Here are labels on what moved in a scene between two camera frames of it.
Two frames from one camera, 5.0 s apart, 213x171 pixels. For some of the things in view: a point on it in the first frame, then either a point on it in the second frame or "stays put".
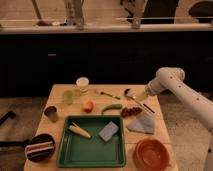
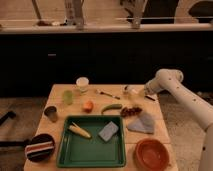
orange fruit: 88,107 stays put
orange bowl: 151,155 stays put
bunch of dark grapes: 129,111 stays put
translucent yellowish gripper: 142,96 to 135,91
